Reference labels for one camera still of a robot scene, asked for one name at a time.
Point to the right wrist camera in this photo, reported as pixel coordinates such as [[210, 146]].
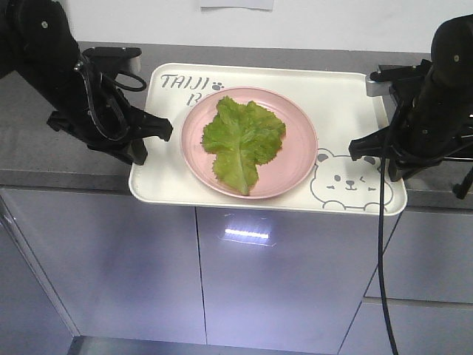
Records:
[[388, 78]]

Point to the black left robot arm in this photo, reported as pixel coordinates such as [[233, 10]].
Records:
[[89, 103]]

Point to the white bear-print serving tray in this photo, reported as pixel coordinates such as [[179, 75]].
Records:
[[336, 104]]

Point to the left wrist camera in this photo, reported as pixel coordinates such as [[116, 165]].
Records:
[[114, 60]]

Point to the pink round plate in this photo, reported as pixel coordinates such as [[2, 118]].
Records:
[[290, 167]]

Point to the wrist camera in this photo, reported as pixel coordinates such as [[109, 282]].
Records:
[[114, 60], [388, 78]]

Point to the green lettuce leaf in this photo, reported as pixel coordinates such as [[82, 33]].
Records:
[[243, 137]]

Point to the grey lower cabinet doors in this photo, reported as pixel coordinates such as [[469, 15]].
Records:
[[289, 281]]

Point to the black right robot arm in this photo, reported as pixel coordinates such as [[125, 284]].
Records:
[[433, 117]]

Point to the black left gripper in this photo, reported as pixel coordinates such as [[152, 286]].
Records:
[[115, 135]]

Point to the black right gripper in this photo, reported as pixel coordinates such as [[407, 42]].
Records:
[[407, 159]]

